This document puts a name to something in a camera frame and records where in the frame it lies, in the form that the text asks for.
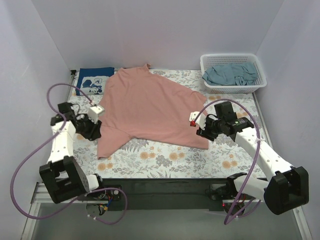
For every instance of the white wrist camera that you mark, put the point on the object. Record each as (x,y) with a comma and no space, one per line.
(94,112)
(197,118)

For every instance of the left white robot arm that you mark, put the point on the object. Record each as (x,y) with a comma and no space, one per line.
(62,176)

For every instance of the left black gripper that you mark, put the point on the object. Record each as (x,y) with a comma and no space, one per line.
(93,130)

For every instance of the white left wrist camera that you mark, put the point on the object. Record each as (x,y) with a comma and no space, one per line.
(94,112)

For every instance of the pink t shirt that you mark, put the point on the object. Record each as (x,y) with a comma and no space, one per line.
(143,105)

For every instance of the folded navy printed t shirt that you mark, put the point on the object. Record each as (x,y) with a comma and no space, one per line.
(92,81)

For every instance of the white plastic laundry basket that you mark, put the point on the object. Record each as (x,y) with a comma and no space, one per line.
(208,60)

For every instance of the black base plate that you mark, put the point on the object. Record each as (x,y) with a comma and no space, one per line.
(173,193)

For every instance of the blue grey t shirt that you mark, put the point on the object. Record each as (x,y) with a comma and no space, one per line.
(231,74)

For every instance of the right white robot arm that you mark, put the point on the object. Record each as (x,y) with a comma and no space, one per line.
(271,179)

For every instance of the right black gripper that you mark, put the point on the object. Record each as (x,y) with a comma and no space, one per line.
(204,132)

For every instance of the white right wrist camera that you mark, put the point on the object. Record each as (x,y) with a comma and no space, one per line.
(197,118)

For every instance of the aluminium frame rail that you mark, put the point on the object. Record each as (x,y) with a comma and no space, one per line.
(74,223)

